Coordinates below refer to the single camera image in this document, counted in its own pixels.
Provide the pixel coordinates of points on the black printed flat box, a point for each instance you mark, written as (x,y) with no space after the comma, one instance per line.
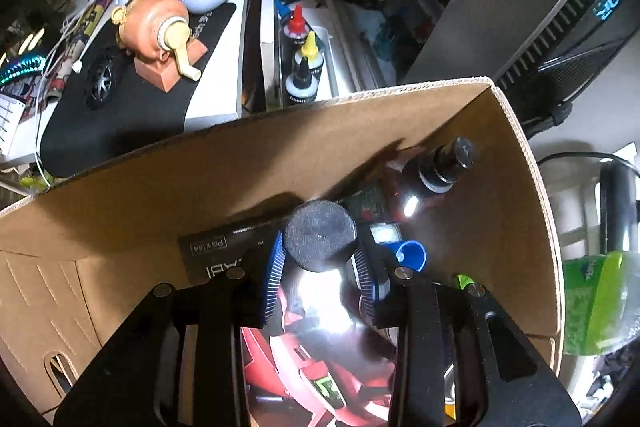
(220,252)

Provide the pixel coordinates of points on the red cap ink bottle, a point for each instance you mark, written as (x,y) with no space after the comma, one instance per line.
(296,29)

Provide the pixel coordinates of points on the green plastic packet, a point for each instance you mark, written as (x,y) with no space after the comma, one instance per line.
(595,302)

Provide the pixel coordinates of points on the brown cardboard box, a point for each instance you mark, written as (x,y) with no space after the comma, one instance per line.
(150,187)

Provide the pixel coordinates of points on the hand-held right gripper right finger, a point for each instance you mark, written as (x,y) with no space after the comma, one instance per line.
(366,289)

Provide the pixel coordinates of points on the black toy wheel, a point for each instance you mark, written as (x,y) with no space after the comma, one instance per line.
(102,77)

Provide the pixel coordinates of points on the glossy bottle with black cap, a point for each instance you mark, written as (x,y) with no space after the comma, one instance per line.
(320,234)

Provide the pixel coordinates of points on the yellow cap ink bottle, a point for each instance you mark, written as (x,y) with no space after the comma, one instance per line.
(309,57)

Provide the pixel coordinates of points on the white plastic tray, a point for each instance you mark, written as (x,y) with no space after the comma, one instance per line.
(320,57)

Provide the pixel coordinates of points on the black desk pad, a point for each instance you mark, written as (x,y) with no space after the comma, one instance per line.
(130,107)

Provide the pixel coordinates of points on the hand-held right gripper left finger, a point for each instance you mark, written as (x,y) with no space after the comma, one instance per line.
(272,279)

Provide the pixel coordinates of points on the black spray bottle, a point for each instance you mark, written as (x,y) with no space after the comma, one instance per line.
(440,169)

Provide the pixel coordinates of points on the orange hand-crank pencil sharpener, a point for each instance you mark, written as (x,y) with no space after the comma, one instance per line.
(160,37)

